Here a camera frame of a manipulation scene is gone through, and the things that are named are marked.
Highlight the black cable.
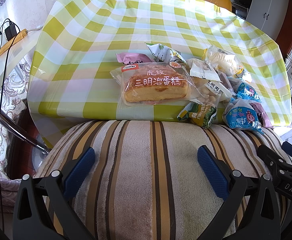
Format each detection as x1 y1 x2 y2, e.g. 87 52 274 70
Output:
0 18 22 230

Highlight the black power adapter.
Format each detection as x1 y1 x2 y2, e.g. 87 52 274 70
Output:
4 23 17 41

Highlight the white cabinet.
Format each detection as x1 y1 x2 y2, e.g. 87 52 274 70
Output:
231 0 289 39

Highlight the orange power strip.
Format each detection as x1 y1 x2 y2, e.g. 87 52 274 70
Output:
0 29 28 56

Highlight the blue pig snack bag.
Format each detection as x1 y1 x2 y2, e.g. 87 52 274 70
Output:
228 77 261 102
222 98 264 134

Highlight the white pastry packet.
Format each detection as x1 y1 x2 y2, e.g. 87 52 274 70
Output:
186 58 233 106

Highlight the white green ginkgo snack bag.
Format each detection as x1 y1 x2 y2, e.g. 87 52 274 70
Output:
146 43 186 63

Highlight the cream roll clear package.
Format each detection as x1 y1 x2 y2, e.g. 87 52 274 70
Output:
203 46 244 76

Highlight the tiger sandwich cake package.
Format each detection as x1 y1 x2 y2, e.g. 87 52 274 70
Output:
110 62 200 106

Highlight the pink snack packet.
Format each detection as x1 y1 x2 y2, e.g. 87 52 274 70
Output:
116 52 152 64

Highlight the green checkered tablecloth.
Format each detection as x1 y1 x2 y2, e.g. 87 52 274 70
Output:
27 0 292 147

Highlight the green garlic pea packet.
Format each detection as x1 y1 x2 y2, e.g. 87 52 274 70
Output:
177 102 217 128

